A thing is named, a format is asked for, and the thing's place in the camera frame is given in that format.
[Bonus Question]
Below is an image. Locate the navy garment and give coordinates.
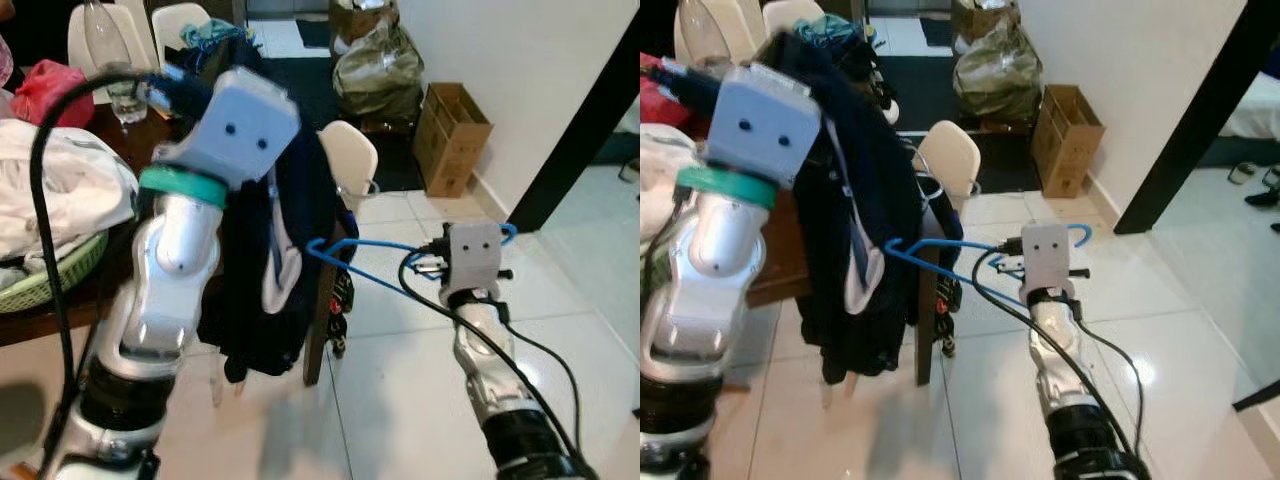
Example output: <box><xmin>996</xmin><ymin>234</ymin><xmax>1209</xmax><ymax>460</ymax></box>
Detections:
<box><xmin>765</xmin><ymin>30</ymin><xmax>926</xmax><ymax>386</ymax></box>
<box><xmin>165</xmin><ymin>35</ymin><xmax>351</xmax><ymax>386</ymax></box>

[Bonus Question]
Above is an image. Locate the blue plastic clothes hanger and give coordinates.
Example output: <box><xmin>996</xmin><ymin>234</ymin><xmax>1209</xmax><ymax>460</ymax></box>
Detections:
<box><xmin>305</xmin><ymin>222</ymin><xmax>519</xmax><ymax>301</ymax></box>
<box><xmin>885</xmin><ymin>222</ymin><xmax>1094</xmax><ymax>306</ymax></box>

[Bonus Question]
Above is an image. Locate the white clothes pile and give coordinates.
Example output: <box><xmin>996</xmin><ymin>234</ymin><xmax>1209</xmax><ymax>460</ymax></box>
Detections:
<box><xmin>640</xmin><ymin>120</ymin><xmax>706</xmax><ymax>241</ymax></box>
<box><xmin>0</xmin><ymin>118</ymin><xmax>139</xmax><ymax>263</ymax></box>

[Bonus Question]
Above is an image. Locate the red plastic bag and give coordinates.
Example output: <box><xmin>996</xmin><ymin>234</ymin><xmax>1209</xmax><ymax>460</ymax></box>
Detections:
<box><xmin>10</xmin><ymin>58</ymin><xmax>96</xmax><ymax>129</ymax></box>
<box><xmin>640</xmin><ymin>50</ymin><xmax>701</xmax><ymax>126</ymax></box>

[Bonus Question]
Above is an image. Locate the brown cardboard box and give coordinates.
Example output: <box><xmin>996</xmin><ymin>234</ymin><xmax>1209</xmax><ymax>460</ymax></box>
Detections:
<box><xmin>1030</xmin><ymin>85</ymin><xmax>1106</xmax><ymax>198</ymax></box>
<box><xmin>412</xmin><ymin>82</ymin><xmax>493</xmax><ymax>198</ymax></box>

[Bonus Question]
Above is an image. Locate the clear plastic water bottle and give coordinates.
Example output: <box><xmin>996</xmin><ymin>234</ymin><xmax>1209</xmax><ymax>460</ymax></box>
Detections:
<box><xmin>85</xmin><ymin>0</ymin><xmax>151</xmax><ymax>126</ymax></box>
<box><xmin>675</xmin><ymin>0</ymin><xmax>746</xmax><ymax>71</ymax></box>

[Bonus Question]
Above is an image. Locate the white plastic chair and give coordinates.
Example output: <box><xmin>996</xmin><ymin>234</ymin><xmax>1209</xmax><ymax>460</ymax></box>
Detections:
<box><xmin>915</xmin><ymin>120</ymin><xmax>981</xmax><ymax>216</ymax></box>
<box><xmin>150</xmin><ymin>3</ymin><xmax>213</xmax><ymax>51</ymax></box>
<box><xmin>67</xmin><ymin>3</ymin><xmax>151</xmax><ymax>81</ymax></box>
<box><xmin>675</xmin><ymin>0</ymin><xmax>761</xmax><ymax>66</ymax></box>
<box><xmin>762</xmin><ymin>0</ymin><xmax>826</xmax><ymax>36</ymax></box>
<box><xmin>318</xmin><ymin>120</ymin><xmax>381</xmax><ymax>216</ymax></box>

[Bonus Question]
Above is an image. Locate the teal cloth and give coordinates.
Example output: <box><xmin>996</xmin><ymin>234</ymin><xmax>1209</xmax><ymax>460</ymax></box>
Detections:
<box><xmin>180</xmin><ymin>18</ymin><xmax>246</xmax><ymax>51</ymax></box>
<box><xmin>800</xmin><ymin>12</ymin><xmax>866</xmax><ymax>46</ymax></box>

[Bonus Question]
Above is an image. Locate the black clothing pile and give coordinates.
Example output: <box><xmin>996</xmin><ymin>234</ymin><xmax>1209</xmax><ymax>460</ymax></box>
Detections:
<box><xmin>840</xmin><ymin>35</ymin><xmax>901</xmax><ymax>111</ymax></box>

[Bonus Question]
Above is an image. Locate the olive garbage bag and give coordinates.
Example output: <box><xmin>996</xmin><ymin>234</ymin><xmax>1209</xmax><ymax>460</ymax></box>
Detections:
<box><xmin>952</xmin><ymin>20</ymin><xmax>1046</xmax><ymax>126</ymax></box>
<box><xmin>332</xmin><ymin>22</ymin><xmax>426</xmax><ymax>126</ymax></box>

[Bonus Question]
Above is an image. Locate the black bundle with red marks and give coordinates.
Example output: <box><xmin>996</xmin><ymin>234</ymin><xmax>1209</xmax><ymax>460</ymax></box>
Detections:
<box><xmin>935</xmin><ymin>270</ymin><xmax>961</xmax><ymax>356</ymax></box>
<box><xmin>330</xmin><ymin>265</ymin><xmax>356</xmax><ymax>356</ymax></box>

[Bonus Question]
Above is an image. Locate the brown paper bag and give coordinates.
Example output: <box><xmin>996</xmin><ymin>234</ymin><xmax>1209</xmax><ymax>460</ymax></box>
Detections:
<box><xmin>950</xmin><ymin>0</ymin><xmax>1021</xmax><ymax>41</ymax></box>
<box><xmin>330</xmin><ymin>0</ymin><xmax>401</xmax><ymax>41</ymax></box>

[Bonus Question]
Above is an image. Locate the green plastic laundry basket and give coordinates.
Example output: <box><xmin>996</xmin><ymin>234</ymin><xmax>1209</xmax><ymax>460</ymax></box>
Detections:
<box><xmin>0</xmin><ymin>230</ymin><xmax>109</xmax><ymax>316</ymax></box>

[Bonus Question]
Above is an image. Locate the black door frame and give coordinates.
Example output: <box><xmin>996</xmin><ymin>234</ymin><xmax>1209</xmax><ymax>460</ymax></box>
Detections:
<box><xmin>1113</xmin><ymin>0</ymin><xmax>1280</xmax><ymax>236</ymax></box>
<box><xmin>508</xmin><ymin>0</ymin><xmax>641</xmax><ymax>233</ymax></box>

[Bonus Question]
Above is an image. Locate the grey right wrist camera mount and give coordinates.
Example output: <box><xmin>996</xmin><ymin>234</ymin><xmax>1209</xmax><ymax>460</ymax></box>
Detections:
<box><xmin>440</xmin><ymin>220</ymin><xmax>504</xmax><ymax>306</ymax></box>
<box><xmin>1020</xmin><ymin>222</ymin><xmax>1076</xmax><ymax>306</ymax></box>

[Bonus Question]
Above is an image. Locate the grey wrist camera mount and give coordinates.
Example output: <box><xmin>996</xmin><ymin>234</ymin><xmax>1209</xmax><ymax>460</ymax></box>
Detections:
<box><xmin>1020</xmin><ymin>222</ymin><xmax>1076</xmax><ymax>306</ymax></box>
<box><xmin>150</xmin><ymin>68</ymin><xmax>301</xmax><ymax>191</ymax></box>
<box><xmin>440</xmin><ymin>220</ymin><xmax>504</xmax><ymax>306</ymax></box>
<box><xmin>705</xmin><ymin>62</ymin><xmax>823</xmax><ymax>191</ymax></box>

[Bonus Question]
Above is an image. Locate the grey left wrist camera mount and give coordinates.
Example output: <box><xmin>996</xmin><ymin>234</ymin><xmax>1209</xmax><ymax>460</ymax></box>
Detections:
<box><xmin>150</xmin><ymin>68</ymin><xmax>301</xmax><ymax>191</ymax></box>
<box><xmin>705</xmin><ymin>62</ymin><xmax>823</xmax><ymax>191</ymax></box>

